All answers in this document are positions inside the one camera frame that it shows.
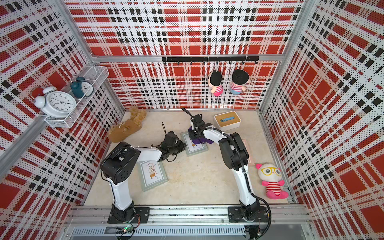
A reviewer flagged white pink plush toy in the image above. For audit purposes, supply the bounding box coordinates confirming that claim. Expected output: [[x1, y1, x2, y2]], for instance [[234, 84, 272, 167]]
[[256, 163, 289, 200]]

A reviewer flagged green picture frame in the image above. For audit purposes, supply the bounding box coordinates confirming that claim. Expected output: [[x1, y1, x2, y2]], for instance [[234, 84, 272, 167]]
[[181, 132, 208, 157], [139, 161, 168, 192]]

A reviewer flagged black hook rail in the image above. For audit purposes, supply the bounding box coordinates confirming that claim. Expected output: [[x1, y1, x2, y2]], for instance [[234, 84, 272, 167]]
[[162, 56, 260, 64]]

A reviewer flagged white tissue box wooden lid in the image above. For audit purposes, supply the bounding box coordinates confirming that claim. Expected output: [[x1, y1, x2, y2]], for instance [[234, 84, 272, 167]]
[[214, 111, 242, 132]]

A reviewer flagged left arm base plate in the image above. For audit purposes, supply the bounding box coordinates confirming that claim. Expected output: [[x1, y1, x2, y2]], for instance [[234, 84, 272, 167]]
[[108, 205, 151, 224]]

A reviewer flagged doll with blue clothes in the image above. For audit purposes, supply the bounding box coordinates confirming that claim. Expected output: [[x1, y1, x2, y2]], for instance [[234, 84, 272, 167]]
[[230, 69, 250, 95]]

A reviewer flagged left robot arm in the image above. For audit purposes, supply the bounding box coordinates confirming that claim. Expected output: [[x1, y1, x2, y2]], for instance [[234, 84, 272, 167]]
[[101, 131, 187, 224]]

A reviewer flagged purple cloth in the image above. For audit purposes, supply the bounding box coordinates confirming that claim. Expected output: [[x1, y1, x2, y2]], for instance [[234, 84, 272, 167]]
[[188, 127, 214, 145]]

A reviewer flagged pink picture frame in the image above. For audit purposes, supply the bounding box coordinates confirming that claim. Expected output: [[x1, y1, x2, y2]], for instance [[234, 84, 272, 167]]
[[242, 139, 255, 166]]

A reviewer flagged white alarm clock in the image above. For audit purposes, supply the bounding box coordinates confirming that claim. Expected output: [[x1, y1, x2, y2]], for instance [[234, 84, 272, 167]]
[[34, 86, 77, 119]]

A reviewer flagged white wire shelf basket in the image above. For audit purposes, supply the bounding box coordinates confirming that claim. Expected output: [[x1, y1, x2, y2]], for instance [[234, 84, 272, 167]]
[[44, 66, 109, 128]]

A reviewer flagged brown plush toy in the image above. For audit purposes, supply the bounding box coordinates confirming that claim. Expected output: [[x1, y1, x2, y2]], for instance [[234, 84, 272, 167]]
[[107, 106, 147, 143]]

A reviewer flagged green circuit board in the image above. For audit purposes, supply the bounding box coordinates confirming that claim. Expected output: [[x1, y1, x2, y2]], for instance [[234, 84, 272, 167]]
[[116, 227, 133, 235]]

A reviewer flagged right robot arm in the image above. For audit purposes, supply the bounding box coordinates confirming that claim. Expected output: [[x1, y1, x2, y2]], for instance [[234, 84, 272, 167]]
[[189, 114, 261, 221]]

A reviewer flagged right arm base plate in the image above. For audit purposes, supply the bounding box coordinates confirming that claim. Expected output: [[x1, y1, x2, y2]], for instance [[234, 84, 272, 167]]
[[228, 206, 269, 223]]

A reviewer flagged doll with pink clothes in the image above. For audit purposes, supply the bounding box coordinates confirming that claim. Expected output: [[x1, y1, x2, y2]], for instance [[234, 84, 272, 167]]
[[208, 71, 223, 97]]

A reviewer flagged teal alarm clock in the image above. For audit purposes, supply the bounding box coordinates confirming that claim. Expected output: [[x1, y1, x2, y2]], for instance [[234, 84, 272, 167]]
[[70, 77, 94, 99]]

